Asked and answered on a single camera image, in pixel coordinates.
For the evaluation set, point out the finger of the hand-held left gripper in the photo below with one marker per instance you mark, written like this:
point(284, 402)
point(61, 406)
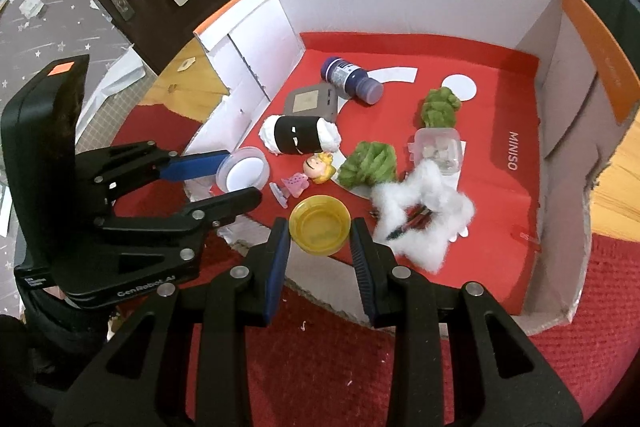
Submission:
point(195, 166)
point(235, 202)

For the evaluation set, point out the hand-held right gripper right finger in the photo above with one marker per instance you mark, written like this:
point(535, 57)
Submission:
point(361, 267)

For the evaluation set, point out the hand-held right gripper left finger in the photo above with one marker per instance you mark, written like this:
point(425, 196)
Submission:
point(277, 267)

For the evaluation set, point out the clear round lid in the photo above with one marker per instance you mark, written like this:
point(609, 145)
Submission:
point(245, 172)

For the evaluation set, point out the yellow lid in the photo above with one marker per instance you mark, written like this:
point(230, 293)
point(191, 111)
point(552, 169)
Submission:
point(320, 224)

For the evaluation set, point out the small doll figure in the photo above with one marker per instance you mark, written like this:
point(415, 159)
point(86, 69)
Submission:
point(320, 168)

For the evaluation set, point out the black and white plush roll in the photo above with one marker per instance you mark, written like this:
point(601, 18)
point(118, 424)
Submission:
point(300, 134)

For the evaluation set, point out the white fluffy star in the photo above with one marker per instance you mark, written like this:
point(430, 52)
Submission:
point(440, 202)

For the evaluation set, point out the green plush ball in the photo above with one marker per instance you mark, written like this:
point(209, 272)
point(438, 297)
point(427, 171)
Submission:
point(370, 163)
point(439, 107)

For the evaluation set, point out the grey case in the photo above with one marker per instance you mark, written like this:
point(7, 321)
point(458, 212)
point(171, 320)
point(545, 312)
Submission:
point(307, 102)

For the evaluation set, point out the small clear plastic box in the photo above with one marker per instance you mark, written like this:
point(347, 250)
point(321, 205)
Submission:
point(437, 149)

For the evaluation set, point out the purple bottle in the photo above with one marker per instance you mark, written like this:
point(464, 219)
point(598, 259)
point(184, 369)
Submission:
point(352, 79)

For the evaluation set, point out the orange cardboard box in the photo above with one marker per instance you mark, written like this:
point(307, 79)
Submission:
point(475, 52)

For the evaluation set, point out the small paper tag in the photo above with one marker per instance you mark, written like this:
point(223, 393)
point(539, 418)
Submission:
point(185, 65)

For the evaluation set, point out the red knitted mat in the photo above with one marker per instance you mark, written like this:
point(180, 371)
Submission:
point(325, 372)

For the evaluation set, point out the white plastic sheet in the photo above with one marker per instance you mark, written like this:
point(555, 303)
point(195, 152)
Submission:
point(120, 72)

